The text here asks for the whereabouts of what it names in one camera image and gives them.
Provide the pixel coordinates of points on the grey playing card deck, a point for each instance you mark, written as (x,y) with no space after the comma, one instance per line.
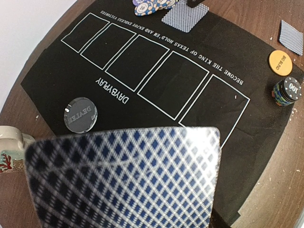
(161,177)

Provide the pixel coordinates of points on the face-down card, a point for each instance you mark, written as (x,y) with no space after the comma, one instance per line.
(291,38)
(182,17)

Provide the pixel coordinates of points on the ceramic mug with print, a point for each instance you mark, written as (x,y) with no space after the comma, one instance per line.
(13,144)

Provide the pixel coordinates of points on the orange big blind button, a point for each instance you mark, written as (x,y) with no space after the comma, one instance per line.
(280,63)

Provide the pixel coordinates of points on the dark green chip stack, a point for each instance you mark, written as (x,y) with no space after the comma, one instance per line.
(287,91)

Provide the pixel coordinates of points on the white poker chip stack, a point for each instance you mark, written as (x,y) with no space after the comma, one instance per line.
(148,7)

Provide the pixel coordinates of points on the black poker mat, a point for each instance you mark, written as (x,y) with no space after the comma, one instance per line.
(140,72)

